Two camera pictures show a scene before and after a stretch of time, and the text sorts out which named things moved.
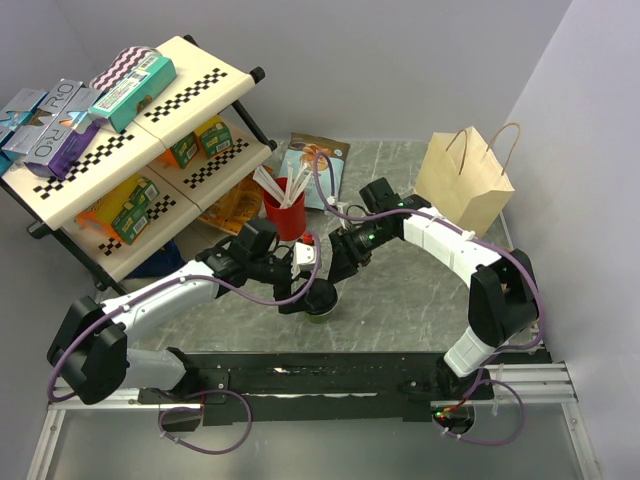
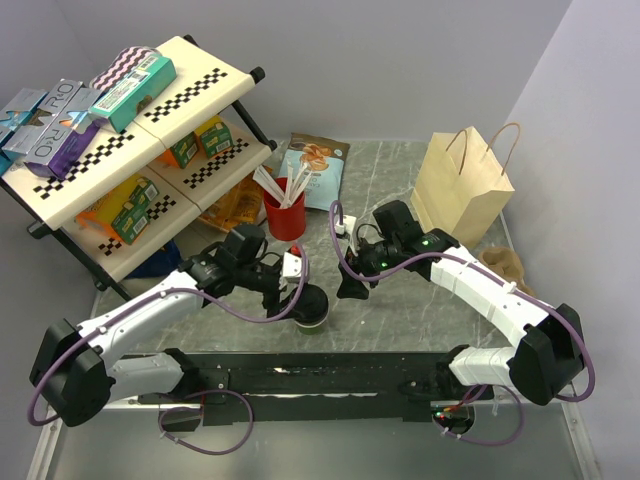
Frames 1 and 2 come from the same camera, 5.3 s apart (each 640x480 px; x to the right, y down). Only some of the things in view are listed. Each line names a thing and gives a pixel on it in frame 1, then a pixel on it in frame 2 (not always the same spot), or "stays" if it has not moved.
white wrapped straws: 292,191 stays
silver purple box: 66,107 stays
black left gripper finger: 301,306 → 272,304
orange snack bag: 238,207 stays
